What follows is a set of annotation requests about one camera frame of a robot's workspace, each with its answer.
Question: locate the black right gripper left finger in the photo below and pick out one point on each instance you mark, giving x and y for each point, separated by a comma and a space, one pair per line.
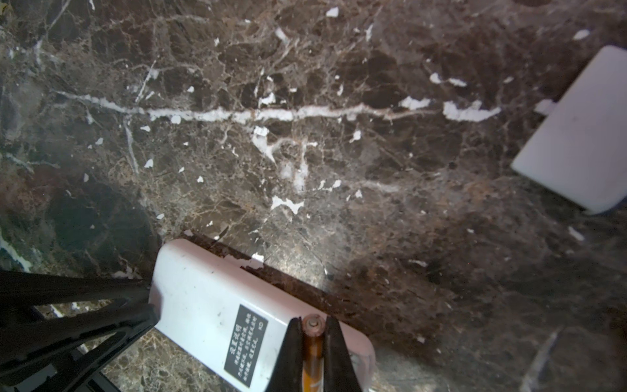
288, 369

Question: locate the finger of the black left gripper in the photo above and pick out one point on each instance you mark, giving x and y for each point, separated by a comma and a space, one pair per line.
76, 347
24, 289

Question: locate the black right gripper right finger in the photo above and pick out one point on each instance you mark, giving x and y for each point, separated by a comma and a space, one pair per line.
338, 371

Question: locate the orange AA battery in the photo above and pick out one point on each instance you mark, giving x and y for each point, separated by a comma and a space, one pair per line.
313, 327

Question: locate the white red remote control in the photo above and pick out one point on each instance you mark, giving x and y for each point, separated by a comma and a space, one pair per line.
216, 310

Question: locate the white battery cover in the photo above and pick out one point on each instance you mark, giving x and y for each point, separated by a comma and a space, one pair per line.
579, 151

